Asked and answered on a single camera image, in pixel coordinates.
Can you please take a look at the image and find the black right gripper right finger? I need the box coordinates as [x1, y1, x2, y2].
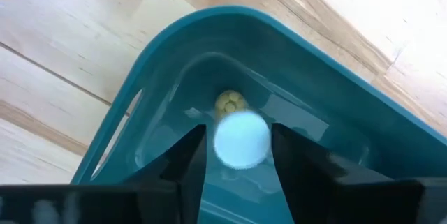
[271, 123, 425, 224]

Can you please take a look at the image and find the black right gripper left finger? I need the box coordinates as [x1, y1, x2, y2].
[125, 124, 208, 224]

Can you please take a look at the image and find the small blue pill bottle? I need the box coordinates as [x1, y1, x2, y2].
[212, 89, 272, 170]

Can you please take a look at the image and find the dark teal plastic bin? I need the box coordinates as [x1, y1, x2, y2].
[71, 6, 447, 224]

